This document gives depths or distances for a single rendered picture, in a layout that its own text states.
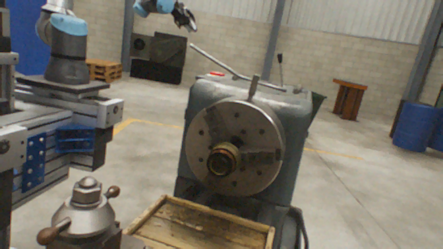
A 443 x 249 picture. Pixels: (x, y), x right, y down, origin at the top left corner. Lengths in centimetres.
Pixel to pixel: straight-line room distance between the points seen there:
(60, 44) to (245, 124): 71
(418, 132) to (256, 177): 645
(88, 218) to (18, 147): 46
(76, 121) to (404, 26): 1179
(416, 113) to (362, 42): 508
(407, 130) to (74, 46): 671
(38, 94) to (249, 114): 78
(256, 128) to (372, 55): 1114
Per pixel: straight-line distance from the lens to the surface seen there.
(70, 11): 142
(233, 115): 95
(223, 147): 86
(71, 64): 126
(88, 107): 122
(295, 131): 109
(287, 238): 167
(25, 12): 677
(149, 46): 990
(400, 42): 1234
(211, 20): 1103
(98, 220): 46
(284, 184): 115
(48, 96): 131
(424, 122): 730
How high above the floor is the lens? 138
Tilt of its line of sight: 14 degrees down
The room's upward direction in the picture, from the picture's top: 10 degrees clockwise
